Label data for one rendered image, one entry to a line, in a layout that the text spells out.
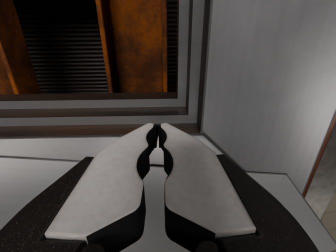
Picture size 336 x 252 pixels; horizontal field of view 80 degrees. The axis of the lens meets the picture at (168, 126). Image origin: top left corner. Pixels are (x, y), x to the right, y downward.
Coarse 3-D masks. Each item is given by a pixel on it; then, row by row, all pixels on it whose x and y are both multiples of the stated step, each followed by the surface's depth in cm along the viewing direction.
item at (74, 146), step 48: (192, 0) 12; (192, 48) 13; (0, 96) 17; (48, 96) 17; (96, 96) 17; (144, 96) 17; (192, 96) 15; (0, 144) 14; (48, 144) 14; (96, 144) 14
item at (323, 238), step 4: (324, 228) 19; (320, 232) 19; (324, 232) 19; (328, 232) 19; (320, 236) 20; (324, 236) 20; (328, 236) 20; (316, 240) 20; (320, 240) 20; (324, 240) 20; (328, 240) 20; (332, 240) 20; (316, 244) 20; (320, 244) 20; (324, 244) 20; (328, 244) 20; (332, 244) 20; (320, 248) 20; (324, 248) 20; (328, 248) 20; (332, 248) 20
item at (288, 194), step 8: (288, 176) 16; (280, 184) 16; (288, 184) 16; (280, 192) 17; (288, 192) 17; (296, 192) 17; (280, 200) 17; (288, 200) 17; (296, 200) 17; (304, 200) 17; (288, 208) 18; (296, 208) 18; (304, 208) 18; (296, 216) 18; (304, 216) 18; (312, 216) 18; (304, 224) 19; (312, 224) 19; (320, 224) 19; (312, 232) 19; (312, 240) 20
